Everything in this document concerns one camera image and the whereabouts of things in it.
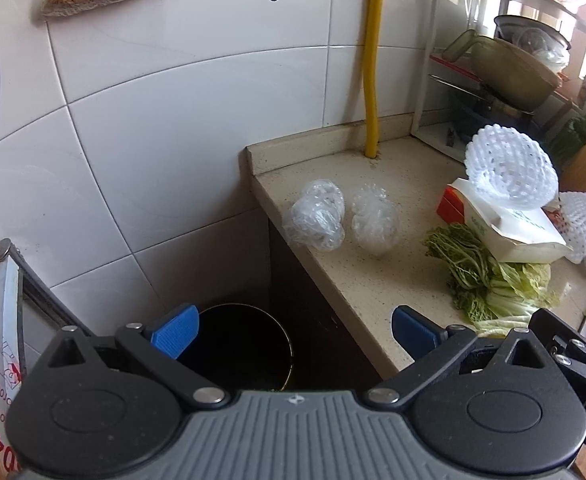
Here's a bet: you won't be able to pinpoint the yellow gas hose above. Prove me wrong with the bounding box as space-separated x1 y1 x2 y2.
361 0 389 158

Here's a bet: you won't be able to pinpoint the white foam fruit net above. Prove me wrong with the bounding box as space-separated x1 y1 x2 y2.
464 124 558 210

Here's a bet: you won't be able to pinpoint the crumpled clear plastic bag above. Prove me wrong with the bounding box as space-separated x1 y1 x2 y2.
282 179 345 252

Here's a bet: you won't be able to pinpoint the white takeout foam box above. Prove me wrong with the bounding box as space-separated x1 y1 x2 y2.
448 179 570 263

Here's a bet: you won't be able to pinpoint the metal bowl with lid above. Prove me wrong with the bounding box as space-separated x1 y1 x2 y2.
494 14 572 73

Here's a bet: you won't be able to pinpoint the green cabbage leaves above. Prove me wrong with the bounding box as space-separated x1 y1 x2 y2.
424 223 558 337

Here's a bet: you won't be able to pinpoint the red carton box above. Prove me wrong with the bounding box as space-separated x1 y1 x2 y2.
436 185 465 224

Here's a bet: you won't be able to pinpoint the clear plastic cup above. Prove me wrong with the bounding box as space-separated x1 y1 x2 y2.
351 184 399 256

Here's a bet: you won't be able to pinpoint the black round trash bin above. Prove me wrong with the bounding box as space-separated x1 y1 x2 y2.
178 304 293 392

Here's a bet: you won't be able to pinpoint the white dish rack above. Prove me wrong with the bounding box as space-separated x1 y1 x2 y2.
410 0 586 162

